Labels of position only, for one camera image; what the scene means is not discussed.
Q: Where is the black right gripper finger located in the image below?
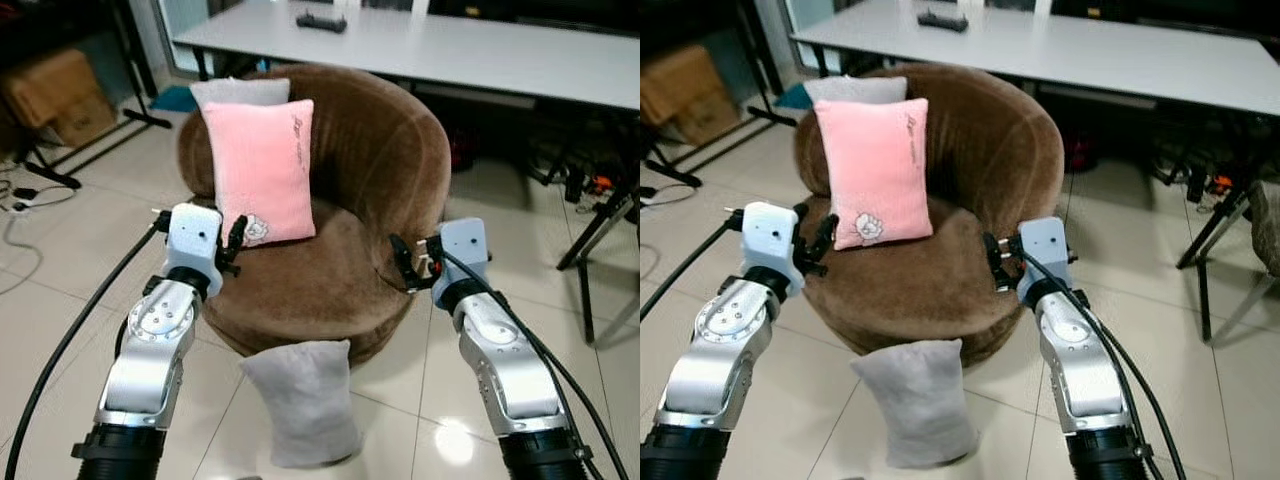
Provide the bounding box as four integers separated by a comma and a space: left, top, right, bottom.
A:
981, 231, 1004, 292
387, 233, 414, 292

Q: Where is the pink pillow with flower print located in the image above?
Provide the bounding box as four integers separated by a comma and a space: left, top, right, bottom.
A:
202, 98, 318, 249
814, 97, 934, 252

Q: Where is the brown round plush sofa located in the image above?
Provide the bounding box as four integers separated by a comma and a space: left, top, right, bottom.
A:
794, 62, 1067, 367
178, 63, 453, 367

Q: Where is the flat grey pillow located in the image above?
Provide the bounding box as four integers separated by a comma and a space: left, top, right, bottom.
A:
190, 77, 292, 111
803, 75, 909, 106

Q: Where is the black metal floor stand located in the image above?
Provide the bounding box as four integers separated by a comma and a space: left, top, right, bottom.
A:
640, 0, 798, 189
18, 0, 173, 191

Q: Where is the plump grey plush pillow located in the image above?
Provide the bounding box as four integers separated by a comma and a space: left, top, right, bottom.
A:
239, 339, 362, 470
850, 338, 980, 470

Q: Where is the red object under table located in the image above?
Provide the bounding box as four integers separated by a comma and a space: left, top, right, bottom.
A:
449, 128, 478, 173
1064, 132, 1103, 173

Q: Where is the white power strip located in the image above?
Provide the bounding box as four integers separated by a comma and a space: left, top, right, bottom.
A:
640, 184, 693, 209
8, 186, 77, 216

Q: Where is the black table leg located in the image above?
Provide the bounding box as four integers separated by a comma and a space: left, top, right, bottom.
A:
1176, 183, 1253, 343
555, 190, 638, 347

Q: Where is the brown cardboard box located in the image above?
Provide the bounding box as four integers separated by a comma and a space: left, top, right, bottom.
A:
0, 47, 119, 151
640, 43, 744, 147

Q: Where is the long white table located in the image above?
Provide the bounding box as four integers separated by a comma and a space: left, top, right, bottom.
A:
172, 0, 641, 112
789, 0, 1280, 118

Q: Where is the black device on table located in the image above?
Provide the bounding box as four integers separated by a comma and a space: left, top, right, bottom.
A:
917, 8, 970, 33
295, 11, 349, 34

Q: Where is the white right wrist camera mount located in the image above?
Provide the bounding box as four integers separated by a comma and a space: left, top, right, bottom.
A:
431, 217, 492, 306
1014, 216, 1072, 305

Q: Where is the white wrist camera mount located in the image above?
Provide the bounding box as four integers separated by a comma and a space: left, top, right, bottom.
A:
741, 201, 805, 299
1014, 216, 1072, 305
431, 217, 492, 306
162, 203, 224, 299

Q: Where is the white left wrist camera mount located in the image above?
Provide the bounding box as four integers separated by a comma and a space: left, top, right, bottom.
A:
162, 203, 224, 299
741, 201, 805, 299

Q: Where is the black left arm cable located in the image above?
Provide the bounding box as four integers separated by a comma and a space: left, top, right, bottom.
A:
4, 212, 173, 480
640, 212, 747, 323

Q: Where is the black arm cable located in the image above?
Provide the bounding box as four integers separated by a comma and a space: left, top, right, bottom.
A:
4, 212, 173, 480
1020, 248, 1188, 480
640, 212, 747, 323
438, 248, 631, 480

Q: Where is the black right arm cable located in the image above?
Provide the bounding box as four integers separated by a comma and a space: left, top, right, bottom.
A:
1020, 248, 1188, 480
438, 248, 631, 480

